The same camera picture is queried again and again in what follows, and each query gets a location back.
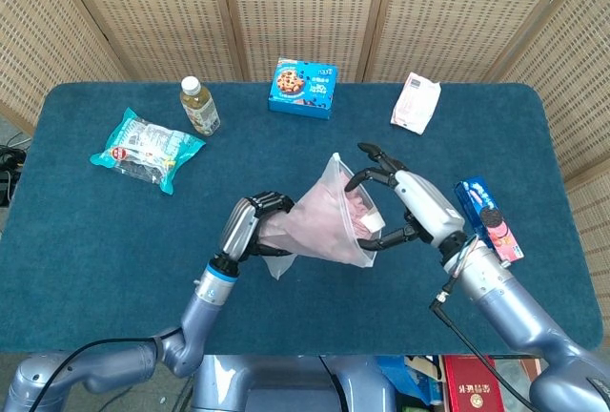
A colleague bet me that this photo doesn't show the blue sandwich cookie box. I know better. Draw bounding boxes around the blue sandwich cookie box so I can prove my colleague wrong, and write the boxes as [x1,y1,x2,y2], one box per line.
[454,175,525,263]

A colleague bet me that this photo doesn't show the white pink tissue packet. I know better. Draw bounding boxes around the white pink tissue packet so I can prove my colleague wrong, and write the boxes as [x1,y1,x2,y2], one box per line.
[389,72,442,135]

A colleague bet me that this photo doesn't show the woven bamboo folding screen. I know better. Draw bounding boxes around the woven bamboo folding screen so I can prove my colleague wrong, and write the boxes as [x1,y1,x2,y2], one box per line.
[0,0,610,412]

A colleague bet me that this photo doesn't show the black floor cables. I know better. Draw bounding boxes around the black floor cables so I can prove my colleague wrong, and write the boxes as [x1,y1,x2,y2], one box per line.
[0,133,28,208]

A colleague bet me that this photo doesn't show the red book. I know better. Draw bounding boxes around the red book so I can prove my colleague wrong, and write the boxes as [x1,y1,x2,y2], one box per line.
[442,354,505,412]

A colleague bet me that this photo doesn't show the blue-grey robot torso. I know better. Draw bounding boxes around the blue-grey robot torso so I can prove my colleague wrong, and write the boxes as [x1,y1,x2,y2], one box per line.
[190,354,397,412]

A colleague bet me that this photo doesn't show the yellow tea bottle white cap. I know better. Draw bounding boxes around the yellow tea bottle white cap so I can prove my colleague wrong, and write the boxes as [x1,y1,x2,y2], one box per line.
[179,75,221,137]

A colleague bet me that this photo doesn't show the green snack packet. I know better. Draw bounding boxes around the green snack packet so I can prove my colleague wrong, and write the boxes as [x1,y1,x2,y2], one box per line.
[90,107,207,196]

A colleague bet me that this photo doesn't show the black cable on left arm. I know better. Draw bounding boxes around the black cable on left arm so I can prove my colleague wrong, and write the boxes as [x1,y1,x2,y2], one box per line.
[28,338,158,412]

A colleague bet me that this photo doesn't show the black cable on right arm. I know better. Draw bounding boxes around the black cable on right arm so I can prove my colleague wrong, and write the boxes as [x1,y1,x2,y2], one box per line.
[428,278,539,412]

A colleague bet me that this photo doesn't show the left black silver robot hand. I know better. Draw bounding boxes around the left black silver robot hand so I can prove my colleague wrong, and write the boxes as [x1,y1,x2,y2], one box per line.
[219,191,295,265]

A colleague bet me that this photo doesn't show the pink clothes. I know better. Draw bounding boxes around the pink clothes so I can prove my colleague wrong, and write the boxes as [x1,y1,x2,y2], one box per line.
[264,177,377,260]

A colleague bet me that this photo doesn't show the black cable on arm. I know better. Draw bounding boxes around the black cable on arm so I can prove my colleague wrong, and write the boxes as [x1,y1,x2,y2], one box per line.
[428,278,539,412]
[28,338,158,412]

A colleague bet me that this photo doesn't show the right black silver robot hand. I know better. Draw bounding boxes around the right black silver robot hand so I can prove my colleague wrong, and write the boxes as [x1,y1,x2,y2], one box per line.
[343,141,468,260]

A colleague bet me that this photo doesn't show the translucent zip plastic bag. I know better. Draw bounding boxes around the translucent zip plastic bag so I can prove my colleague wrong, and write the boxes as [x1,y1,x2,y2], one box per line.
[259,152,386,281]

